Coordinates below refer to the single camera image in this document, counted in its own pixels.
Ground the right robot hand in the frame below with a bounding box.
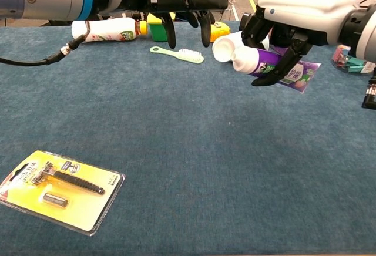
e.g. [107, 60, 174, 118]
[239, 0, 358, 87]

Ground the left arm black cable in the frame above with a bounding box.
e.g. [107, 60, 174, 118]
[0, 19, 90, 68]

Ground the clear jar of binder clips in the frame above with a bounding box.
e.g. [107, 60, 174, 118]
[331, 44, 376, 76]

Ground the blue table cloth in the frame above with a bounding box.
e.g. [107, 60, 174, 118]
[0, 20, 376, 255]

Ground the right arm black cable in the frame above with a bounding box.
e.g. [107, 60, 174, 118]
[361, 70, 376, 110]

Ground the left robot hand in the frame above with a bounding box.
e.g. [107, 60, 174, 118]
[113, 0, 229, 49]

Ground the yellow tape measure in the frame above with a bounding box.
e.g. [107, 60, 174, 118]
[210, 21, 231, 43]

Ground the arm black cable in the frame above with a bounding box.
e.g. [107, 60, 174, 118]
[361, 70, 376, 110]
[0, 19, 90, 68]

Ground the light green brush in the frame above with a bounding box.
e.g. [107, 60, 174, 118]
[149, 46, 205, 65]

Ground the green container yellow lid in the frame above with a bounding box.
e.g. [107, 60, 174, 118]
[146, 12, 171, 43]

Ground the white drink bottle yellow cap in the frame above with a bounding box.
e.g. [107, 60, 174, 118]
[71, 17, 149, 44]

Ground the yellow razor blister pack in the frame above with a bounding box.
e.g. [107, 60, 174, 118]
[0, 149, 126, 237]

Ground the purple toothpaste tube white cap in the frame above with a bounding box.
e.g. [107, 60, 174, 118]
[211, 31, 322, 93]

